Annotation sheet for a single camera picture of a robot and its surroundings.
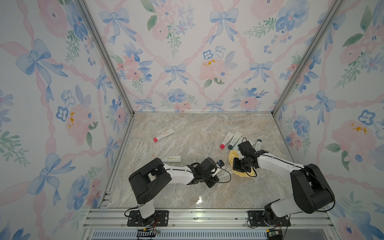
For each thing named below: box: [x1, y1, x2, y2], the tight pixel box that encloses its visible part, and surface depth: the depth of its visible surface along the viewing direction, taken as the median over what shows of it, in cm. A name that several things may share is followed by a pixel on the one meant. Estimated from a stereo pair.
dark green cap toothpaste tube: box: [228, 131, 243, 150], surface depth 105 cm
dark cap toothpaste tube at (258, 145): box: [254, 139, 262, 152], surface depth 102 cm
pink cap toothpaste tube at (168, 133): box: [153, 128, 175, 143], surface depth 108 cm
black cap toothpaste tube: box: [217, 168, 234, 178], surface depth 87 cm
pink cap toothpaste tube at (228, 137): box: [220, 131, 235, 150], surface depth 105 cm
